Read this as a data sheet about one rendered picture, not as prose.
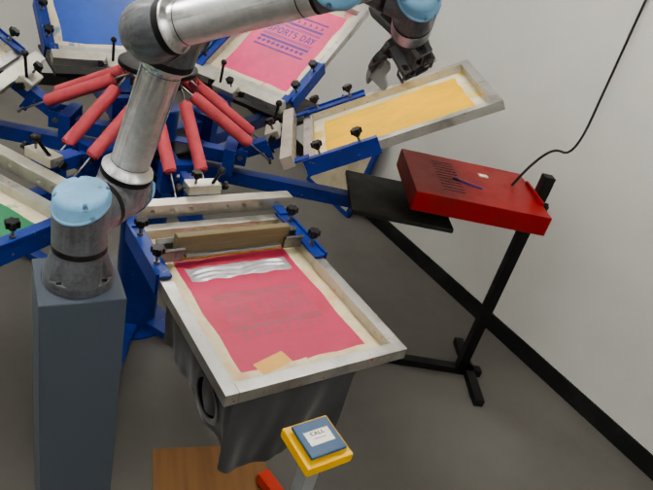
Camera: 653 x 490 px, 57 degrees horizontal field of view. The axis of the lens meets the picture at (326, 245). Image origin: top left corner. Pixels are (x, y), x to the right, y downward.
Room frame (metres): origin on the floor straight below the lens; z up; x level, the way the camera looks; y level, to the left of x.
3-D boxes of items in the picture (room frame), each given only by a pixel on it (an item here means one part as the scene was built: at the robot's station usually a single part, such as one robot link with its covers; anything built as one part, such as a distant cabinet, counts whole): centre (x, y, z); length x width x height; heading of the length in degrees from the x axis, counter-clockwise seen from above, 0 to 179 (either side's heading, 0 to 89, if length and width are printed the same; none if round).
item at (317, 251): (1.91, 0.10, 0.98); 0.30 x 0.05 x 0.07; 40
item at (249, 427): (1.32, -0.02, 0.74); 0.45 x 0.03 x 0.43; 130
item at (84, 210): (1.08, 0.52, 1.37); 0.13 x 0.12 x 0.14; 170
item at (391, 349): (1.54, 0.16, 0.97); 0.79 x 0.58 x 0.04; 40
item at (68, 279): (1.08, 0.52, 1.25); 0.15 x 0.15 x 0.10
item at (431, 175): (2.60, -0.56, 1.06); 0.61 x 0.46 x 0.12; 100
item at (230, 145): (2.35, 0.84, 0.99); 0.82 x 0.79 x 0.12; 40
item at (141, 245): (1.55, 0.53, 0.98); 0.30 x 0.05 x 0.07; 40
